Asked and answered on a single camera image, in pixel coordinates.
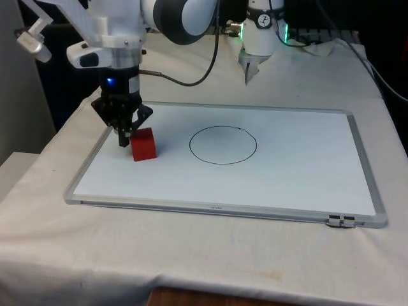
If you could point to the flat whiteboard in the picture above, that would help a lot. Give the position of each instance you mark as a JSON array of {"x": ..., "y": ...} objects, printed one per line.
[{"x": 223, "y": 181}]

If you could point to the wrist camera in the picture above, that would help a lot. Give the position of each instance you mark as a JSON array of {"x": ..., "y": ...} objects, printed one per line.
[{"x": 33, "y": 44}]

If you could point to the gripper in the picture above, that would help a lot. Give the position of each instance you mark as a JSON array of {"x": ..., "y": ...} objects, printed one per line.
[{"x": 121, "y": 81}]

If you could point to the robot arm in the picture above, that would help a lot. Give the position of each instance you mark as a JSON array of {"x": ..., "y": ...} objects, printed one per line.
[{"x": 178, "y": 19}]

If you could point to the red cube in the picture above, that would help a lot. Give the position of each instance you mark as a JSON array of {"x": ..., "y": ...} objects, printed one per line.
[{"x": 144, "y": 146}]

